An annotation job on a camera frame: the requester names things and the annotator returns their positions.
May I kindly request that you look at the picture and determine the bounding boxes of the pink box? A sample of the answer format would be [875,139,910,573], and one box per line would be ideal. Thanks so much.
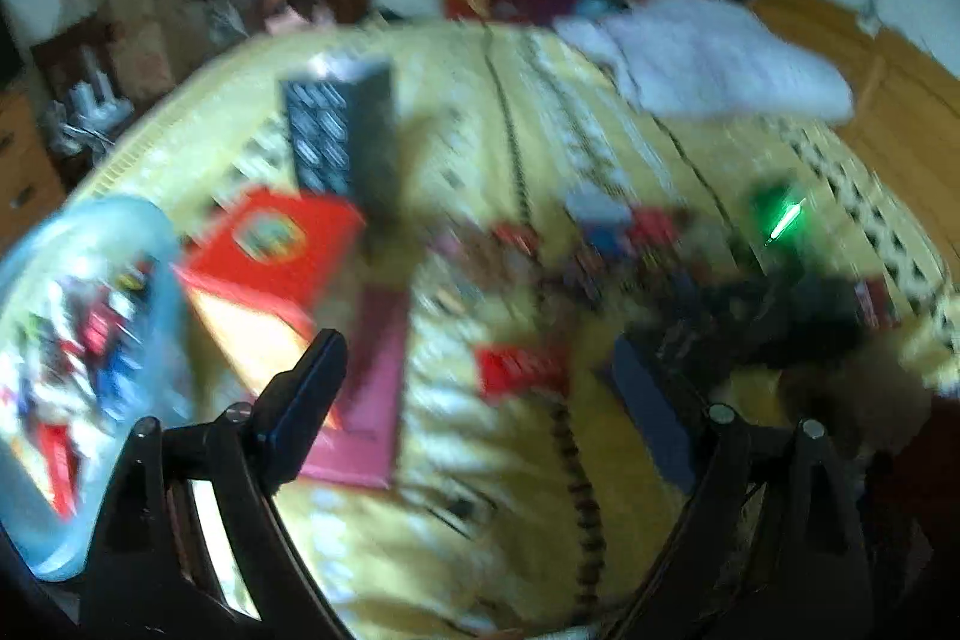
[300,287,413,491]

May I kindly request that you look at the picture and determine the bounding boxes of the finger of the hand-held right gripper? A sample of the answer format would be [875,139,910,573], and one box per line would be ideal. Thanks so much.
[630,284,751,378]

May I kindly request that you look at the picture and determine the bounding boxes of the wooden bed frame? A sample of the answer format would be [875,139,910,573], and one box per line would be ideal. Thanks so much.
[750,0,960,236]

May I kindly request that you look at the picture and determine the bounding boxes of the heap of mixed snack packets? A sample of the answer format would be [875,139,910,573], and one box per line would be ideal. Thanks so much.
[0,265,162,521]

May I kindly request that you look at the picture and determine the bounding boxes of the person's right hand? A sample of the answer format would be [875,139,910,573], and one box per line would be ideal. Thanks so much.
[784,347,935,453]

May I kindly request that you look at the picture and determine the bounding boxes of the black patterned box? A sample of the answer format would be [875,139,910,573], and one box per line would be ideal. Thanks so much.
[280,53,398,217]

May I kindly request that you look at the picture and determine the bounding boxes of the pile of bags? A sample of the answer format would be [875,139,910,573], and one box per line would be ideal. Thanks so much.
[67,0,252,109]

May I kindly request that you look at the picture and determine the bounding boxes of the yellow patterned bedsheet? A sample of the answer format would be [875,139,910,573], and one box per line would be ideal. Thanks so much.
[60,17,960,640]

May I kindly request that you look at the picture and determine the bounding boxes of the cluttered side table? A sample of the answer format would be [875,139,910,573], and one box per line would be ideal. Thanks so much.
[30,21,136,154]

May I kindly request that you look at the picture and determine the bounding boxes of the blue plastic bin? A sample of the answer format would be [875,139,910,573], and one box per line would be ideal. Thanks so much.
[0,195,197,582]

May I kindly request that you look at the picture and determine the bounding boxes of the pile of assorted snack packets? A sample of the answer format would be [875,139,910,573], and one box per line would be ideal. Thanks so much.
[427,186,698,311]

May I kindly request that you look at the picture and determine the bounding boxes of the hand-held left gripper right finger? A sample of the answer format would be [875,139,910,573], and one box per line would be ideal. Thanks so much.
[600,334,878,640]

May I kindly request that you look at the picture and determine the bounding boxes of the white pillow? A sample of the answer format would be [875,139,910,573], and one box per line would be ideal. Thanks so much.
[555,0,856,124]

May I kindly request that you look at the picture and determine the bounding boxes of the red snack packet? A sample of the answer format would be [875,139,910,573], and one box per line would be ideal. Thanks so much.
[476,344,571,402]

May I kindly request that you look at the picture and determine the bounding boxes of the wooden drawer cabinet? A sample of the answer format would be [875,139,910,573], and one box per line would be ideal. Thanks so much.
[0,85,68,236]

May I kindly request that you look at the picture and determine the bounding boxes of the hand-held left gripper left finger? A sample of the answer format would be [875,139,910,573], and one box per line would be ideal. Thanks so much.
[79,329,353,640]

